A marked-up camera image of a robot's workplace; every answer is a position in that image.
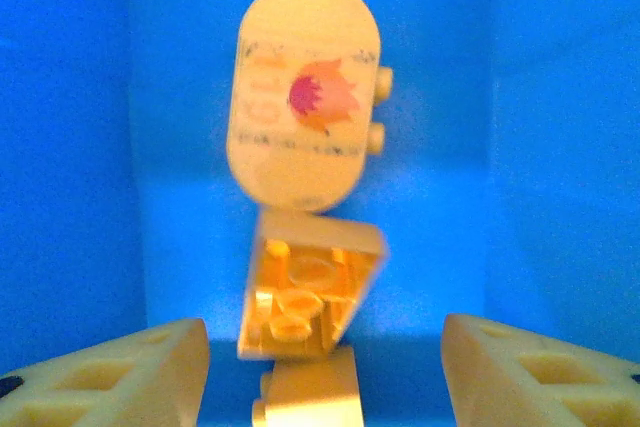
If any blue three-compartment plastic bin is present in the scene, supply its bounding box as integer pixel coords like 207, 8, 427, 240
0, 0, 640, 427

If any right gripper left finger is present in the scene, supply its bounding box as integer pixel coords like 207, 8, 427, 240
0, 317, 211, 427

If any yellow oval lego brick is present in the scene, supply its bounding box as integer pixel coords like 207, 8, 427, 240
225, 0, 394, 212

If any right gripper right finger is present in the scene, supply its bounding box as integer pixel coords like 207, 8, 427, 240
442, 313, 640, 427

